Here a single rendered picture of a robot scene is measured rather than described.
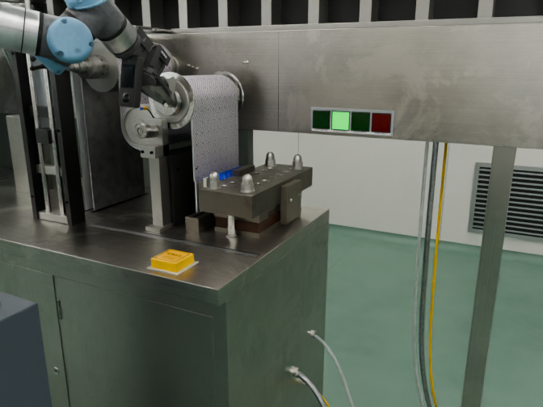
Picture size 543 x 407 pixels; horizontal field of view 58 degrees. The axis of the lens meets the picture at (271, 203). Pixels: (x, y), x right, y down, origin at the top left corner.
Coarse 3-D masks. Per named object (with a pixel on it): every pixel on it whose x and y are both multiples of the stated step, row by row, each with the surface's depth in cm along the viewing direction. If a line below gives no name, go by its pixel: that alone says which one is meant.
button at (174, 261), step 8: (160, 256) 111; (168, 256) 111; (176, 256) 111; (184, 256) 111; (192, 256) 113; (152, 264) 110; (160, 264) 109; (168, 264) 108; (176, 264) 108; (184, 264) 110; (176, 272) 108
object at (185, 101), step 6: (168, 78) 128; (180, 84) 126; (234, 84) 148; (180, 90) 127; (186, 96) 127; (186, 102) 127; (156, 108) 132; (186, 108) 127; (180, 114) 129; (168, 120) 131; (174, 120) 130
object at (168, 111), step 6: (180, 96) 127; (156, 102) 129; (180, 102) 127; (162, 108) 129; (168, 108) 128; (174, 108) 127; (180, 108) 128; (162, 114) 129; (168, 114) 129; (174, 114) 129
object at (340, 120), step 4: (336, 112) 144; (340, 112) 143; (344, 112) 143; (348, 112) 142; (336, 116) 144; (340, 116) 143; (344, 116) 143; (348, 116) 142; (332, 120) 145; (336, 120) 144; (340, 120) 144; (344, 120) 143; (348, 120) 143; (332, 124) 145; (336, 124) 145; (340, 124) 144; (344, 124) 144; (332, 128) 145; (336, 128) 145; (340, 128) 144; (344, 128) 144
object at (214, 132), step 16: (208, 112) 135; (224, 112) 142; (192, 128) 129; (208, 128) 136; (224, 128) 143; (192, 144) 130; (208, 144) 137; (224, 144) 144; (192, 160) 132; (208, 160) 138; (224, 160) 145
